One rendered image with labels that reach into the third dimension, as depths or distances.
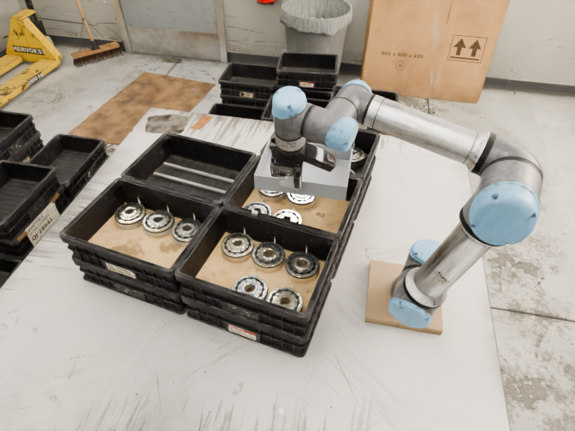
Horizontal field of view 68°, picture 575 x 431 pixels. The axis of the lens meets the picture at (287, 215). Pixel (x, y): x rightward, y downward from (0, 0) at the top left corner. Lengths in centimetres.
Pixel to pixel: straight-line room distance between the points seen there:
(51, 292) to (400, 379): 114
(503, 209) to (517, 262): 188
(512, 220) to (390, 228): 83
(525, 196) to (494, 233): 9
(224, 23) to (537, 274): 327
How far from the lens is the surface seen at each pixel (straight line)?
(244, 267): 134
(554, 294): 270
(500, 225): 91
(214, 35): 441
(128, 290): 147
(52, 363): 147
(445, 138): 101
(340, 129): 92
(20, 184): 250
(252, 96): 306
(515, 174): 93
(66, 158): 277
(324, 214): 150
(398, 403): 130
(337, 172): 133
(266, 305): 113
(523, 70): 442
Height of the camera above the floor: 187
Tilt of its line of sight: 45 degrees down
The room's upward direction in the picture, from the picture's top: 1 degrees clockwise
